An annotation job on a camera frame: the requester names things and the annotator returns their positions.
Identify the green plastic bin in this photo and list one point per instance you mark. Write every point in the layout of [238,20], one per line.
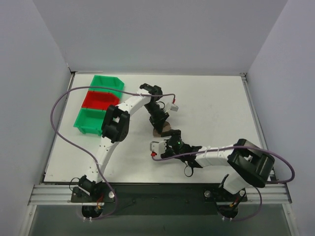
[108,82]
[89,121]

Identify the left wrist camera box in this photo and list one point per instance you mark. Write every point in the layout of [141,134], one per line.
[171,107]

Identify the green plastic bin far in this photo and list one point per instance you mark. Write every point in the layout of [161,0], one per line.
[108,82]

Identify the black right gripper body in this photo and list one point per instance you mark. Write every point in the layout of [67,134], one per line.
[171,141]

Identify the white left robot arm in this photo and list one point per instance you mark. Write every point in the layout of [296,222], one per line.
[115,129]

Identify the tan sock with striped cuff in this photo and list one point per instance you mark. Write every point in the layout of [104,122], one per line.
[166,128]

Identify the green plastic bin near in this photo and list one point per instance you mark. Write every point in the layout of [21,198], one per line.
[89,121]

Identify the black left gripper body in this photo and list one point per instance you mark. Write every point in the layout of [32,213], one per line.
[160,118]

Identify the red plastic bin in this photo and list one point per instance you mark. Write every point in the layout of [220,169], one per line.
[98,100]

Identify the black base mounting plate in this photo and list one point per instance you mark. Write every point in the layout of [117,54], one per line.
[158,200]

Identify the aluminium front frame rail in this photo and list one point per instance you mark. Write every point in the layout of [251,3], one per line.
[63,195]

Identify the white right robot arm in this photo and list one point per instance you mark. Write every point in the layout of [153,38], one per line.
[251,165]

